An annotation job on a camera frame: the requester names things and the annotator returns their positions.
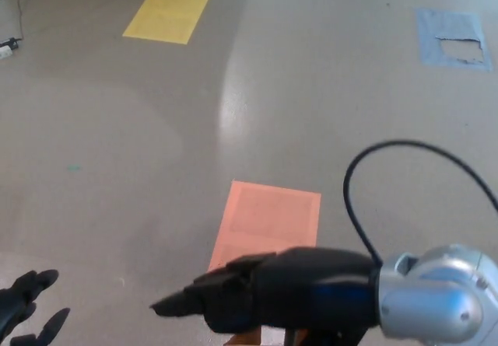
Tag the orange paper sheet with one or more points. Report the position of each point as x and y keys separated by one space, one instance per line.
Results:
x=268 y=217

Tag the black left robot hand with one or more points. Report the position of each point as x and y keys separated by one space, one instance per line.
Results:
x=19 y=295

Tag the white power strip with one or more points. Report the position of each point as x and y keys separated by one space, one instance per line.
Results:
x=4 y=52

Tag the torn blue paper sheet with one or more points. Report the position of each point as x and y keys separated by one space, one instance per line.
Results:
x=430 y=37

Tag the yellow paper sheet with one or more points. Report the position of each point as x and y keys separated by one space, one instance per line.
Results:
x=167 y=15

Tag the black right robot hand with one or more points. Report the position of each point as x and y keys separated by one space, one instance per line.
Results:
x=295 y=284

